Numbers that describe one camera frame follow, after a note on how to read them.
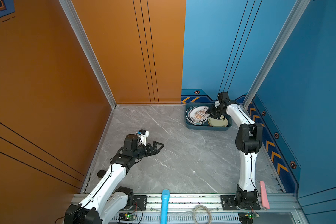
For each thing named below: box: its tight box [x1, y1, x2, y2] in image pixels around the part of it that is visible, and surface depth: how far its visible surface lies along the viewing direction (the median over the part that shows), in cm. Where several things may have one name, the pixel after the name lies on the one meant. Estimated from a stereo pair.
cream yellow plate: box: [207, 114, 229, 128], surface depth 105 cm
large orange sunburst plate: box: [188, 105, 211, 122], surface depth 111 cm
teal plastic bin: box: [184, 102, 233, 132], surface depth 105 cm
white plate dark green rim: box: [185, 105, 208, 126], surface depth 106 cm
